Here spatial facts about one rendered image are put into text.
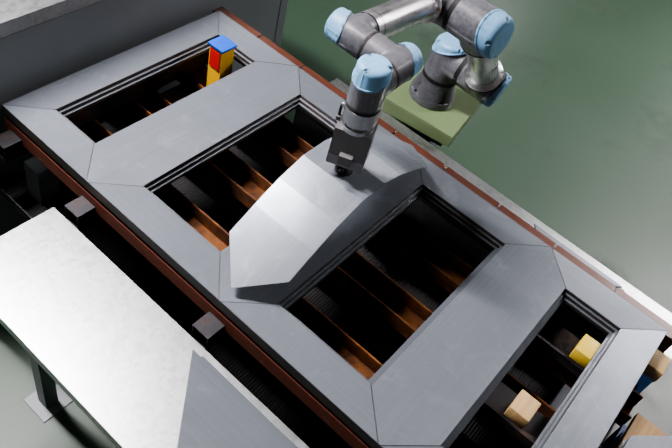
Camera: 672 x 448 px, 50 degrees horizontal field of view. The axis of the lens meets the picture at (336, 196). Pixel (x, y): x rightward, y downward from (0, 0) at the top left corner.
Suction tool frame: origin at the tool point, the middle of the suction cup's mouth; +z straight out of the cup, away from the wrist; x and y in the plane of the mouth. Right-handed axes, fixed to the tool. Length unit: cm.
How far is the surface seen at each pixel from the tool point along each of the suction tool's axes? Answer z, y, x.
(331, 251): 15.6, 3.6, -10.1
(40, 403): 99, -64, -36
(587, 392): 16, 67, -22
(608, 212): 101, 110, 137
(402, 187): 15.8, 14.6, 18.5
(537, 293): 16, 54, 0
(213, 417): 21, -6, -56
